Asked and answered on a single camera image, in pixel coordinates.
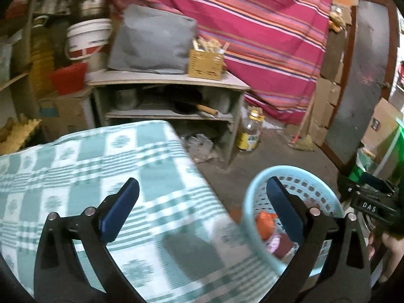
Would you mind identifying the bundle of chopsticks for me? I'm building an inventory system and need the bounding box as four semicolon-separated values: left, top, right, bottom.
192;36;229;54

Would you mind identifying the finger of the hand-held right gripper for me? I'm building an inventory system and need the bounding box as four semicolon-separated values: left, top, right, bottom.
338;171;396;194

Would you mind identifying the large yellow oil jug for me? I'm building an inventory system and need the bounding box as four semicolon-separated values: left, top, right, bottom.
30;22;56;98

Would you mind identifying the pink wrapper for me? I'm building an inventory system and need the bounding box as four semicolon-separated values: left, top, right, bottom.
265;235;281;253

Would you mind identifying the yellow egg tray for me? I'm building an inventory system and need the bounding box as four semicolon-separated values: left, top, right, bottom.
0;118;43;152

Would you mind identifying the white plastic bucket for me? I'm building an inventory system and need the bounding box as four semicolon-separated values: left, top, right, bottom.
65;18;112;61

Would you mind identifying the grey wooden cabinet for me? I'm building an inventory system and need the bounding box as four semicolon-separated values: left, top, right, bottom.
87;69;251;169

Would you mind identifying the grey cushion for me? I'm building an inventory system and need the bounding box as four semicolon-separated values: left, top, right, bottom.
107;5;198;74

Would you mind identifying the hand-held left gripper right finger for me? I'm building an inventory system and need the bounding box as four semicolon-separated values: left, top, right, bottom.
266;176;372;303

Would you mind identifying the light blue plastic basket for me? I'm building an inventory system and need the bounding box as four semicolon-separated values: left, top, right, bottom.
241;165;344;278

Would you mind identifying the cardboard box with blue label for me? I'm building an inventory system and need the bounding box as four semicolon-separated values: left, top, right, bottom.
39;93;92;139

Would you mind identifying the wooden shelf unit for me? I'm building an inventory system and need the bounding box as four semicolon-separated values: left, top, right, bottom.
0;0;41;127

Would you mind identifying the clear oil bottle yellow label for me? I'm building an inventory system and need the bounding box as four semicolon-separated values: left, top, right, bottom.
237;107;265;152

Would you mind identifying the person's right hand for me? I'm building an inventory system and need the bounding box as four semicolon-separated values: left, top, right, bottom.
368;230;404;283

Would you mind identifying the brown cardboard box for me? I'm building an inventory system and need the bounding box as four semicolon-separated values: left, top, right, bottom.
360;98;404;165

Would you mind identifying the yellow chopstick holder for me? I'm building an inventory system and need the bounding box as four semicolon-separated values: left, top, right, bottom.
188;49;225;79

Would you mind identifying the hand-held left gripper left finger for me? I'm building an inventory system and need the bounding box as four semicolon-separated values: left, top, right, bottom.
33;178;141;303

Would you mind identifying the red striped cloth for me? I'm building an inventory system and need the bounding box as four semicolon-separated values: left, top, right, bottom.
106;0;335;127

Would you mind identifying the straw broom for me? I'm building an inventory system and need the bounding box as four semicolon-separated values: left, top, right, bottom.
289;95;316;152

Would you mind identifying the green checked tablecloth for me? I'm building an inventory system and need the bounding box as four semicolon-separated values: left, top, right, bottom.
0;120;285;303

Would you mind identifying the steel pot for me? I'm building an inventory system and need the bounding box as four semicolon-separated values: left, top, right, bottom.
74;0;109;21

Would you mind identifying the clear plastic bag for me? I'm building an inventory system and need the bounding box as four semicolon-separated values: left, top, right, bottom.
185;134;215;161

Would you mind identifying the grey metal door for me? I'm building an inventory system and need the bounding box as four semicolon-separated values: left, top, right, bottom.
322;0;398;171

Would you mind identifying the green plastic bag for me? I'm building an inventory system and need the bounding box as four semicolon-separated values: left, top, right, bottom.
347;126;404;190

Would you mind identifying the wooden handled pan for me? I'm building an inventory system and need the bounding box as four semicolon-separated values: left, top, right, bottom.
172;99;220;118

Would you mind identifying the red plastic basin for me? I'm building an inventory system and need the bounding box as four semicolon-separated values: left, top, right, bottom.
48;62;89;95

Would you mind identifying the dark brown wrapper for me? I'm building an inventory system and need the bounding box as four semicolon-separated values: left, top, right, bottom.
274;235;299;259

